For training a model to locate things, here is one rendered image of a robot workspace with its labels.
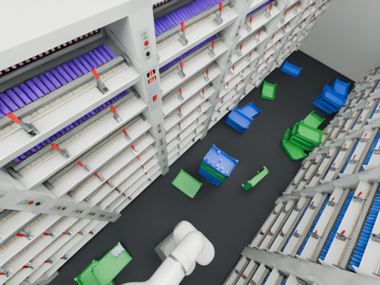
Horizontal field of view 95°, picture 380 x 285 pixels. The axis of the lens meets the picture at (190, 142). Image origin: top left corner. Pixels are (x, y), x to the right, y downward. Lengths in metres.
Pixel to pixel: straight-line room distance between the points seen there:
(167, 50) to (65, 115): 0.50
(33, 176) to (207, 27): 1.04
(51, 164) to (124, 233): 1.39
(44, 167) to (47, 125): 0.23
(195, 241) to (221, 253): 1.37
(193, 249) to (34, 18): 0.86
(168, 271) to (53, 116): 0.67
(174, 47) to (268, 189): 1.97
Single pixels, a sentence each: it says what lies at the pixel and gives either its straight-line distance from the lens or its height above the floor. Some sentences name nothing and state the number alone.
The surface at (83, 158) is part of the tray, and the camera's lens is 1.06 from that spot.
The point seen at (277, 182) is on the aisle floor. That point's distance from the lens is 2.50.
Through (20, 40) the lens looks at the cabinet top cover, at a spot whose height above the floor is 1.81.
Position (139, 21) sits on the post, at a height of 1.74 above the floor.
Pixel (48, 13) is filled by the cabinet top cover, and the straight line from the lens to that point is 0.66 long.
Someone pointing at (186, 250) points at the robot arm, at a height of 1.31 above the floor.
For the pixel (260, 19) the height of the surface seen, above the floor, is 1.36.
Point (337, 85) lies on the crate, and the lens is 3.82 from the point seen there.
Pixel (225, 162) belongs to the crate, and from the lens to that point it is 1.87.
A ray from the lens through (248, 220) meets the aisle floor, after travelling 2.24.
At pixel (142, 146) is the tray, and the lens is 1.27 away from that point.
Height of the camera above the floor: 2.09
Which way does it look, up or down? 63 degrees down
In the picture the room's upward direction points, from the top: 10 degrees clockwise
